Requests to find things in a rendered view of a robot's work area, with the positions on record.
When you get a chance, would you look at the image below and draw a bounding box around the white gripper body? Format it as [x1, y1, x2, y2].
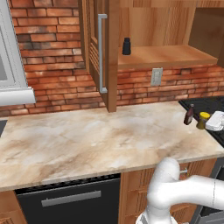
[205, 110, 224, 132]

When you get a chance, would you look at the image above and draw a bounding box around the yellow turmeric jar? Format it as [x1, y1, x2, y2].
[196, 111, 211, 130]

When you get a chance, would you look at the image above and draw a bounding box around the dark brown ketchup bottle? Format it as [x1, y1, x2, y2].
[183, 103, 195, 126]

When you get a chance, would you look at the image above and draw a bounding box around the black shaker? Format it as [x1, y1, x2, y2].
[122, 37, 132, 56]

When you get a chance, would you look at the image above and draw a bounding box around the wooden cabinet door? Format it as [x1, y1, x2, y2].
[78, 0, 119, 114]

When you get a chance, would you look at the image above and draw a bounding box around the black hob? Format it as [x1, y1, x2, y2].
[178, 95, 224, 149]

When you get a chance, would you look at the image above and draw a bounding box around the grey oven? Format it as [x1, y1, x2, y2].
[188, 157, 224, 224]

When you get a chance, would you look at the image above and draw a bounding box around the wooden base cupboard door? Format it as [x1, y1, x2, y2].
[117, 157, 219, 224]

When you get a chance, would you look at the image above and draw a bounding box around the black dishwasher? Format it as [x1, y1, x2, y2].
[14, 172, 122, 224]

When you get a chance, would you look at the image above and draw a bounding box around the dark sink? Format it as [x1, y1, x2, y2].
[0, 119, 9, 138]

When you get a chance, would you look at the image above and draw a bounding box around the wooden base cupboard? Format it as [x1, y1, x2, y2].
[0, 189, 29, 224]

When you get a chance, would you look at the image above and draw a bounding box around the grey wall outlet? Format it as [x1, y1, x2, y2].
[150, 67, 164, 88]

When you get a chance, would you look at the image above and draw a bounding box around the wooden wall cabinet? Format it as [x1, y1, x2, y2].
[116, 0, 224, 71]

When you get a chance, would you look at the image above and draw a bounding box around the grey cabinet door handle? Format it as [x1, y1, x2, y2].
[97, 13, 109, 95]

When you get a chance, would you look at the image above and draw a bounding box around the grey dishwasher handle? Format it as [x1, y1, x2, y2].
[40, 190, 102, 208]

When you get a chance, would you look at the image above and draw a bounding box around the white window frame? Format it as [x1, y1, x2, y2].
[0, 0, 37, 108]

